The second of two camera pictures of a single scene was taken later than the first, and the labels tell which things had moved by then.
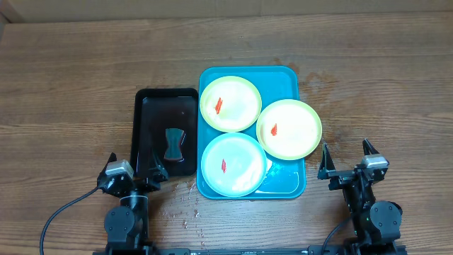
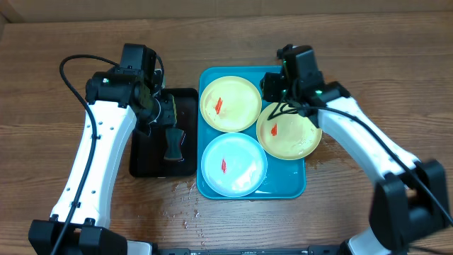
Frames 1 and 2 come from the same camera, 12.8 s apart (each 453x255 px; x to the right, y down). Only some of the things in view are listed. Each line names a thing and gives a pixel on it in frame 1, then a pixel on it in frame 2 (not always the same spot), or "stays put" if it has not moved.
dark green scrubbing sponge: [173, 151] stays put
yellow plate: [289, 129] stays put
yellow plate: [230, 104] stays put
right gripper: [343, 180] to [271, 88]
